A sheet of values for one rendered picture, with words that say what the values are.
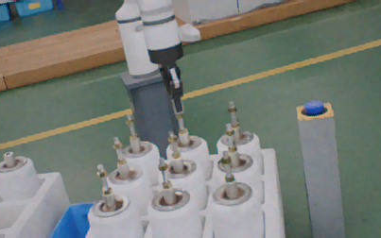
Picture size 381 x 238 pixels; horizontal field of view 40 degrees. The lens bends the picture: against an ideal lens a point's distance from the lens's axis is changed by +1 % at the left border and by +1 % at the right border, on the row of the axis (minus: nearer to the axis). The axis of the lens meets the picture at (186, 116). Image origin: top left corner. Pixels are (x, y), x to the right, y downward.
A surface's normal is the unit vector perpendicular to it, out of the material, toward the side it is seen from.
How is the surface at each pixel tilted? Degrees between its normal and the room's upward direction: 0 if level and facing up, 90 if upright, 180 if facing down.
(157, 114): 90
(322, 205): 90
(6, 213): 90
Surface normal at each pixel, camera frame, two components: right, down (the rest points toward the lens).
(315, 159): -0.12, 0.40
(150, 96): 0.26, 0.32
